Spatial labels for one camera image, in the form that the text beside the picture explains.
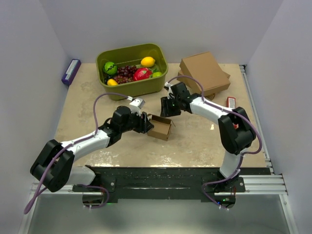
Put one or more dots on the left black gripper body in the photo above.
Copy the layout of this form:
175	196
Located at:
135	123

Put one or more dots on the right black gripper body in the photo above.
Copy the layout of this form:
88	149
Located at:
179	100

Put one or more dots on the brown cardboard box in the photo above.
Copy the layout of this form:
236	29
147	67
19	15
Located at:
162	127

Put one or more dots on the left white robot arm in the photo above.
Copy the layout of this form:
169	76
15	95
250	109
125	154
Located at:
54	165

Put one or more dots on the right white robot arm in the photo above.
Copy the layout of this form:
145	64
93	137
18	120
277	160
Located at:
236	132

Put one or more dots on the bottom folded cardboard box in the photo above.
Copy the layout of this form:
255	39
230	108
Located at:
185	81

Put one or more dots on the folded cardboard box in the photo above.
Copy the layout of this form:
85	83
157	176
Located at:
185	81
205	74

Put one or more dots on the top folded cardboard box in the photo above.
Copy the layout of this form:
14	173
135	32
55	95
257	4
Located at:
205	74

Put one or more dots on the red flat box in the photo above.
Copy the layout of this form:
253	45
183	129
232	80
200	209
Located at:
231	102

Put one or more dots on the purple white small box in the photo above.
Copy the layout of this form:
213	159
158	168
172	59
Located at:
71	72

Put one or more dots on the small green lime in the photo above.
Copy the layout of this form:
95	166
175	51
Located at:
156	74

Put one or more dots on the red dragon fruit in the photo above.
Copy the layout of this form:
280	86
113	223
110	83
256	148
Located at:
142	73

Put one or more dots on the yellow lemon back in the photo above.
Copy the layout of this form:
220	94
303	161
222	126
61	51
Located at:
148	62

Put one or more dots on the yellow lemon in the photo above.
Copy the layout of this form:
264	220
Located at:
148	62
111	82

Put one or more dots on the yellow lemon front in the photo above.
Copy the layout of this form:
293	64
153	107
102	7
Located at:
111	82

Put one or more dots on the purple grape bunch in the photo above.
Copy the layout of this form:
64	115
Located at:
125	74

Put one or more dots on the olive green plastic basket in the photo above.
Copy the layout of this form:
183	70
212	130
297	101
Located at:
132	56

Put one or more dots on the green round fruit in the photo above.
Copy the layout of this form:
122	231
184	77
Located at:
110	68

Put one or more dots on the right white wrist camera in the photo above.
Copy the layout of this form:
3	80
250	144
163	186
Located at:
167	87

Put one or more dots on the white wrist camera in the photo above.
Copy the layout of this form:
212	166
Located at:
167	87
136	105

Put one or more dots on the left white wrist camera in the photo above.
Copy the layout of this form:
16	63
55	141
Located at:
136	105

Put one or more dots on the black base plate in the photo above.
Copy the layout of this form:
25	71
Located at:
174	183

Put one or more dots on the aluminium frame rail right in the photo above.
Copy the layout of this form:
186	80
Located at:
264	146

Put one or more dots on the aluminium frame rail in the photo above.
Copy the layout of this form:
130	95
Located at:
264	146
254	185

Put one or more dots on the aluminium frame rail front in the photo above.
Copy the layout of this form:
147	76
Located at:
254	185

